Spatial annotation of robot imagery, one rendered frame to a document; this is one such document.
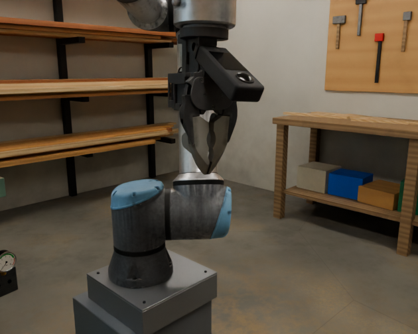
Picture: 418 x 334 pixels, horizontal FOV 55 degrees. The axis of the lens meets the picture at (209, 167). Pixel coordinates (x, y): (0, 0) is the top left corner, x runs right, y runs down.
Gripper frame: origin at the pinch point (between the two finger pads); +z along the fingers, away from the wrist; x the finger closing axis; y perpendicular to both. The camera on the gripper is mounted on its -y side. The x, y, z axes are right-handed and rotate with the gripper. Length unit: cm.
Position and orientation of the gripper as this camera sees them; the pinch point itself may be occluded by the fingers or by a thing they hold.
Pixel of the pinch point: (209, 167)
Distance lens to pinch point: 61.0
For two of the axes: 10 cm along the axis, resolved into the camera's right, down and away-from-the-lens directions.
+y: -5.0, -1.7, 8.5
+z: -0.2, 9.8, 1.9
